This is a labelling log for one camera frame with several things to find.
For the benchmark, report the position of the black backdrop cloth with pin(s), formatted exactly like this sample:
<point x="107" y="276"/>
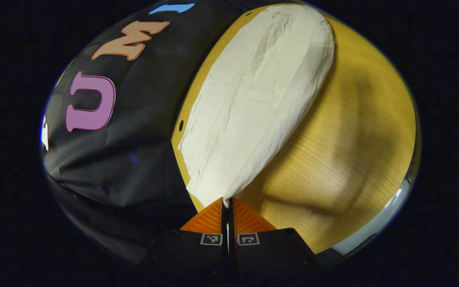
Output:
<point x="134" y="159"/>

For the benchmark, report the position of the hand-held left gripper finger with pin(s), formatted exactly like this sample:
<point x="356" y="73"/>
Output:
<point x="224" y="247"/>
<point x="232" y="251"/>

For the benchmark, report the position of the cream white jeans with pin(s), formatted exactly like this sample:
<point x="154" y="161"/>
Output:
<point x="253" y="103"/>

